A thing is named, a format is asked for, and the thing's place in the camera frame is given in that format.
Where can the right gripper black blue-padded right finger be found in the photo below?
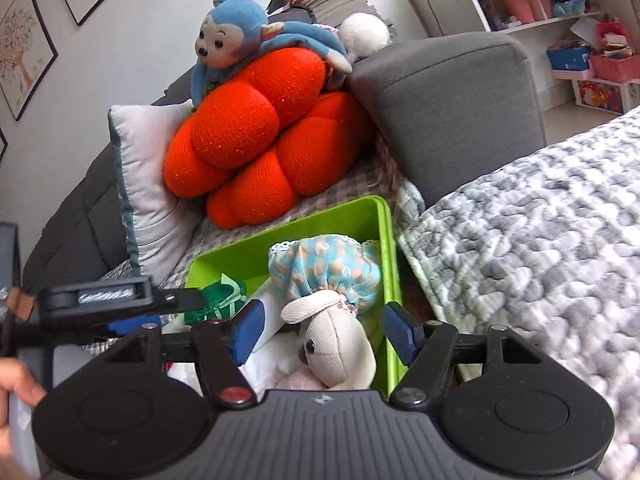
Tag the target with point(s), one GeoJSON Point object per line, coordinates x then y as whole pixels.
{"type": "Point", "coordinates": [430, 350]}

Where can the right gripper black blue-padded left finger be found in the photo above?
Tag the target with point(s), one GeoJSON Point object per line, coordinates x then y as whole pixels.
{"type": "Point", "coordinates": [217, 349]}

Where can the green felt soft toy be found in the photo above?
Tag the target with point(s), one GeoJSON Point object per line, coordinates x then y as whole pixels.
{"type": "Point", "coordinates": [223, 300]}

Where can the pink plush towel toy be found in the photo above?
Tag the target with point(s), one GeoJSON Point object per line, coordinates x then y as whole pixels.
{"type": "Point", "coordinates": [301, 379]}

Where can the bunny doll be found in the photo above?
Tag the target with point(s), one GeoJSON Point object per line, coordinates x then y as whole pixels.
{"type": "Point", "coordinates": [327, 282]}

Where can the person's left hand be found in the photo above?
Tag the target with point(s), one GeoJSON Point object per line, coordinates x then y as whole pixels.
{"type": "Point", "coordinates": [15, 378]}

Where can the green plastic bin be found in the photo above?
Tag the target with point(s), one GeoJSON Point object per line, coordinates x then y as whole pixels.
{"type": "Point", "coordinates": [366, 219]}

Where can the white teal-trimmed pillow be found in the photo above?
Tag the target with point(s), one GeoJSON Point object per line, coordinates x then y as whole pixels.
{"type": "Point", "coordinates": [159, 225]}

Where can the grey white quilted blanket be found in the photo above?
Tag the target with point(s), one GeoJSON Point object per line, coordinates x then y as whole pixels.
{"type": "Point", "coordinates": [548, 245]}

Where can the orange knot cushion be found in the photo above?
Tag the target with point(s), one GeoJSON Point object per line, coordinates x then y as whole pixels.
{"type": "Point", "coordinates": [266, 139]}

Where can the framed tree picture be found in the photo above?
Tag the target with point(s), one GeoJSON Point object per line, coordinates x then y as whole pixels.
{"type": "Point", "coordinates": [27, 52]}

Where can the blue monkey plush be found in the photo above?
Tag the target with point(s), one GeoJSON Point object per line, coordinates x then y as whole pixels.
{"type": "Point", "coordinates": [237, 32]}

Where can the white round plush ball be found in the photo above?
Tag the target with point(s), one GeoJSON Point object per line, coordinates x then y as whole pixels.
{"type": "Point", "coordinates": [362, 35]}

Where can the white shelf unit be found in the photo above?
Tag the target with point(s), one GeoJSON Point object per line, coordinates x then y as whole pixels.
{"type": "Point", "coordinates": [550, 30]}

